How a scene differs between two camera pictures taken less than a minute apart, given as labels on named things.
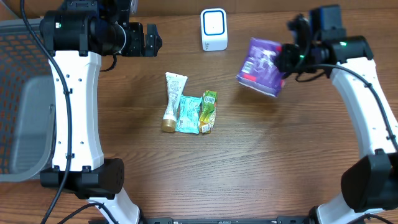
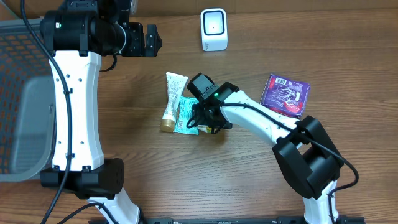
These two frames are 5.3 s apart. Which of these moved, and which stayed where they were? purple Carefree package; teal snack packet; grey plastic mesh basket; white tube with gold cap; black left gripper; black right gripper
Moved: black right gripper; purple Carefree package
Stayed: grey plastic mesh basket; white tube with gold cap; black left gripper; teal snack packet
